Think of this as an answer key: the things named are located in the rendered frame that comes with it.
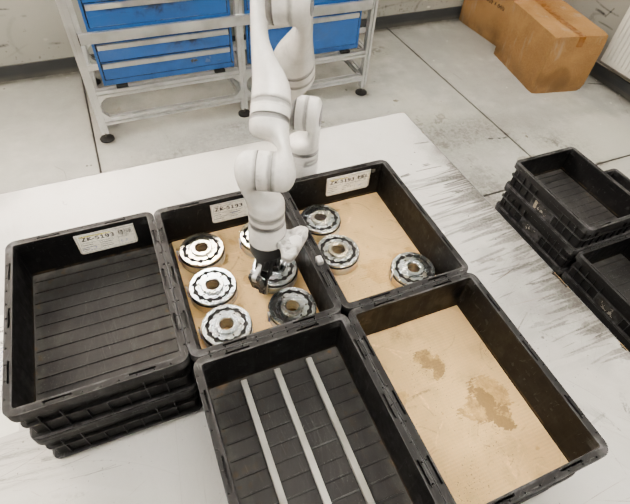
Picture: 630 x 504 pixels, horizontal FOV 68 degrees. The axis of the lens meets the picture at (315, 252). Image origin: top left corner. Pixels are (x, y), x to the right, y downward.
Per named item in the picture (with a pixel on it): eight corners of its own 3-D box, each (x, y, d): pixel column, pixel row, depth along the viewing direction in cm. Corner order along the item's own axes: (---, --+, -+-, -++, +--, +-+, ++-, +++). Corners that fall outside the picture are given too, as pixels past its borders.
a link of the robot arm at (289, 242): (292, 265, 89) (292, 244, 84) (240, 246, 91) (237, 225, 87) (310, 234, 95) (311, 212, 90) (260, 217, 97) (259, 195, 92)
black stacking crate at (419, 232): (278, 217, 123) (278, 184, 114) (377, 192, 131) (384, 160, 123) (339, 340, 100) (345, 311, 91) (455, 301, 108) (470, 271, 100)
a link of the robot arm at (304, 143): (325, 90, 123) (321, 143, 136) (290, 86, 123) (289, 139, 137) (320, 110, 117) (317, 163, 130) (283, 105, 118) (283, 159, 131)
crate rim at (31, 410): (9, 250, 99) (4, 242, 97) (154, 217, 107) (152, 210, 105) (7, 426, 75) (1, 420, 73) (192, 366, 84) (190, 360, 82)
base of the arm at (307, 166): (284, 183, 148) (284, 139, 135) (312, 181, 149) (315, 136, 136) (288, 204, 142) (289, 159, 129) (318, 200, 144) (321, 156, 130)
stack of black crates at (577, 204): (477, 238, 214) (514, 160, 180) (528, 222, 223) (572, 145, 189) (535, 306, 191) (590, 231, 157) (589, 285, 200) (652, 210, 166)
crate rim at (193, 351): (154, 217, 107) (152, 210, 105) (277, 189, 116) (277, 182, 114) (192, 366, 84) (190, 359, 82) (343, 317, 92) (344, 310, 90)
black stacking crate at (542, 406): (340, 342, 100) (345, 313, 91) (456, 303, 108) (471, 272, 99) (439, 542, 76) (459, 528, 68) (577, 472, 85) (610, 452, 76)
